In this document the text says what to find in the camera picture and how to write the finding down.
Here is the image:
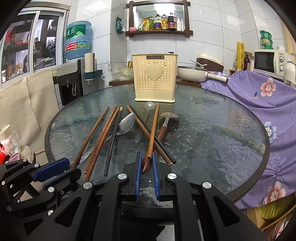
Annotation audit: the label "steel spoon wooden handle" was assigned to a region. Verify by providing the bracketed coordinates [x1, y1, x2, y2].
[142, 113, 179, 174]

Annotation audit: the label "large steel spoon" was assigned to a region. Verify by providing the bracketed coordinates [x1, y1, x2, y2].
[78, 113, 135, 167]

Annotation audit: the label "clear plastic bag with cup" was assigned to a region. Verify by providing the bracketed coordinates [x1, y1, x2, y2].
[1, 125, 23, 157]

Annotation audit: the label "black chopstick gold tip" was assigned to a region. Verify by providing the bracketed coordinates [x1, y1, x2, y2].
[103, 106, 123, 177]

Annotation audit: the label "round glass table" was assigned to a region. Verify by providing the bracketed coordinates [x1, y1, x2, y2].
[45, 84, 269, 201]

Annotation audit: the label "beige hanging cloth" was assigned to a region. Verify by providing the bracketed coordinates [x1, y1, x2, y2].
[1, 69, 59, 165]

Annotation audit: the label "water dispenser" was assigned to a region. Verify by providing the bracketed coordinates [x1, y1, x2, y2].
[57, 58, 99, 106]

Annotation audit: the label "cream perforated utensil holder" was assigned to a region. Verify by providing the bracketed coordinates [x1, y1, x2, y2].
[132, 53, 178, 103]

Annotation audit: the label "dark wooden counter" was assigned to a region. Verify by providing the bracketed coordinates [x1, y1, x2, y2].
[109, 80, 202, 88]

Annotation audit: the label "paper cup stack holder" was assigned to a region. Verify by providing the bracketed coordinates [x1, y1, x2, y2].
[84, 53, 102, 85]

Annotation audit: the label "white pan with lid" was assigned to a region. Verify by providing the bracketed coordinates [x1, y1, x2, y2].
[177, 66, 228, 83]

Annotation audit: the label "brown white rice cooker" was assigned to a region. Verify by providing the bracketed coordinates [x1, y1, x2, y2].
[196, 54, 224, 72]

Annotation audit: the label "purple floral cloth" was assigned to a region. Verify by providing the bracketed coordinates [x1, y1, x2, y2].
[201, 70, 295, 209]

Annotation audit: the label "pink small bowl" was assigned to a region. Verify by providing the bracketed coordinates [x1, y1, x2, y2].
[129, 27, 137, 33]

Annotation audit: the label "blue water jug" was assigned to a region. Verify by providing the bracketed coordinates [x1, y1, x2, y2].
[65, 21, 91, 60]

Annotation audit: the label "green hanging packet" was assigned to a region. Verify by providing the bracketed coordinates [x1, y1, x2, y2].
[116, 16, 125, 35]

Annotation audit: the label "yellow snack bag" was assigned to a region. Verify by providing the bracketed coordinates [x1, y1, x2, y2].
[142, 18, 150, 31]

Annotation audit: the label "dark soy sauce bottle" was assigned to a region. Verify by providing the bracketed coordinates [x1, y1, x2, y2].
[167, 13, 177, 31]

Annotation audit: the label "green bottle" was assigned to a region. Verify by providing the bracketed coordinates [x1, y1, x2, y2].
[149, 16, 154, 31]

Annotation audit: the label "brown glass bottle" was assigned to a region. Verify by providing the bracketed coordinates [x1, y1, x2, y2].
[244, 53, 250, 71]

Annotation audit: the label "yellow label oil bottle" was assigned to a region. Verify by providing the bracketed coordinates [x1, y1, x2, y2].
[161, 14, 168, 30]

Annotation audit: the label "purple label bottle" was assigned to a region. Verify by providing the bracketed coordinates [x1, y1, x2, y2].
[154, 14, 162, 30]

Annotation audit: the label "white squeeze bottle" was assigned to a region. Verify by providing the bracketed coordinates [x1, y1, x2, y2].
[177, 17, 182, 31]

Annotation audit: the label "yellow foil roll box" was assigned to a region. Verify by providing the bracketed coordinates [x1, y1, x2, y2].
[236, 42, 244, 70]

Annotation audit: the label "white microwave oven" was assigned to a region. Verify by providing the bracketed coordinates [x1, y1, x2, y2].
[254, 49, 292, 80]

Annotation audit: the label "green instant noodle cups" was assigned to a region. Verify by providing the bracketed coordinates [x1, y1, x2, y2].
[259, 30, 273, 49]

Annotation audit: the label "window with metal frame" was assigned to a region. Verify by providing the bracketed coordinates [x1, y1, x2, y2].
[1, 4, 69, 88]

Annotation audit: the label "dark wooden wall shelf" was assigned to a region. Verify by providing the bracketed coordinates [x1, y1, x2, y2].
[125, 1, 193, 38]

